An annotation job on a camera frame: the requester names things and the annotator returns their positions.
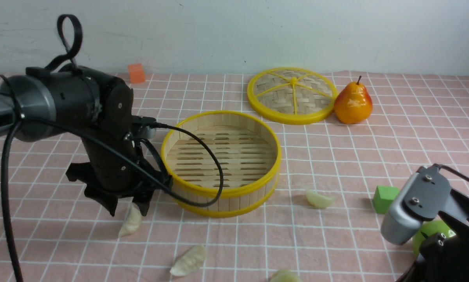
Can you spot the orange foam cube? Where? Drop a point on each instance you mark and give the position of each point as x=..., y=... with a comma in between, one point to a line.
x=136, y=73

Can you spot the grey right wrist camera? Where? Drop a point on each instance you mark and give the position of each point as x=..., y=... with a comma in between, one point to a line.
x=423, y=195

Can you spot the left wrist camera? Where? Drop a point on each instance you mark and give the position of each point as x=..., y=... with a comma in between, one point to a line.
x=143, y=127

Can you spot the green toy watermelon ball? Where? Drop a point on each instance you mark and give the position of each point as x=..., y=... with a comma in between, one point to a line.
x=429, y=229

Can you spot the pale green dumpling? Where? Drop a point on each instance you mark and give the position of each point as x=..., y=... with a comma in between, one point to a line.
x=319, y=201

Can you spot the bamboo steamer tray yellow rim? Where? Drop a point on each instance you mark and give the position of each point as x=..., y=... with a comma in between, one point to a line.
x=249, y=154

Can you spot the green tinted dumpling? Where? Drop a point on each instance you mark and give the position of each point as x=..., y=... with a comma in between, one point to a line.
x=284, y=275

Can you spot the bamboo steamer lid yellow rim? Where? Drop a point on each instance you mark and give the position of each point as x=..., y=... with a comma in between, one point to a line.
x=291, y=96

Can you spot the green foam cube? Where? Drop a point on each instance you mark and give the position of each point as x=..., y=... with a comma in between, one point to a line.
x=383, y=198

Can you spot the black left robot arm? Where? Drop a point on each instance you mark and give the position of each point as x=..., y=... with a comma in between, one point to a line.
x=100, y=106

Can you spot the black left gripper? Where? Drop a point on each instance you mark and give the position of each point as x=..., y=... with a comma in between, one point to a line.
x=109, y=149

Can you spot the orange yellow toy pear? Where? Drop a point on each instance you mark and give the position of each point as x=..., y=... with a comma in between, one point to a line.
x=353, y=105

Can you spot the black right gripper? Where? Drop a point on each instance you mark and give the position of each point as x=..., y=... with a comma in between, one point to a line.
x=441, y=259

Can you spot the pink checked tablecloth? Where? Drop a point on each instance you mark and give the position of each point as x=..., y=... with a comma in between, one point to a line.
x=61, y=236

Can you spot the white pleated dumpling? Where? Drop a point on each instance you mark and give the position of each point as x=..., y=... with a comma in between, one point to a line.
x=191, y=261

